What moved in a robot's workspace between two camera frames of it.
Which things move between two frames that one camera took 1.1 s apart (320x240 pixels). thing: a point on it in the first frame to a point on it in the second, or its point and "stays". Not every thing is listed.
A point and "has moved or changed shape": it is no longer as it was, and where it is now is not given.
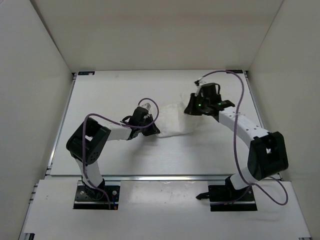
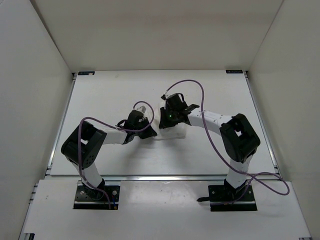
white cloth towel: (172, 120) has moved or changed shape
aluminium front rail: (164, 178) stays
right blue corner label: (236, 71) stays
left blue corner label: (86, 73) stays
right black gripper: (190, 109) to (164, 122)
